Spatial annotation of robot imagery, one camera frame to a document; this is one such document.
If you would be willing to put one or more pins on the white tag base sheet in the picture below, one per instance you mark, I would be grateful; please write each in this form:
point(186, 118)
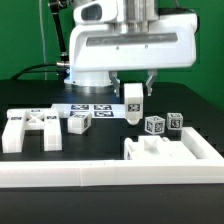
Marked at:
point(97, 110)

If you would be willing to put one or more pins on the white tagged cube nut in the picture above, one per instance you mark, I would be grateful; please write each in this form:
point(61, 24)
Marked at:
point(174, 121)
point(154, 125)

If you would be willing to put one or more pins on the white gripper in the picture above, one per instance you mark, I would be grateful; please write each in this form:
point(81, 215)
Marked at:
point(121, 35)

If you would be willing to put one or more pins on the white U-shaped obstacle frame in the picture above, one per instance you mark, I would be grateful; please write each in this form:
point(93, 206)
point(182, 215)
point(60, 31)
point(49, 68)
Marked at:
point(208, 167)

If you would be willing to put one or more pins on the white chair seat part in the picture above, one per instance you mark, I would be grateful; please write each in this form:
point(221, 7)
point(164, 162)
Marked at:
point(156, 148)

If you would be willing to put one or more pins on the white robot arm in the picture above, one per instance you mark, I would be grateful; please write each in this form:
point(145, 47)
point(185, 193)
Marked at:
point(99, 81)

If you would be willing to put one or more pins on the white chair back part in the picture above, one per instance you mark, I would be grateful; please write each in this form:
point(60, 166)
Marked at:
point(21, 120)

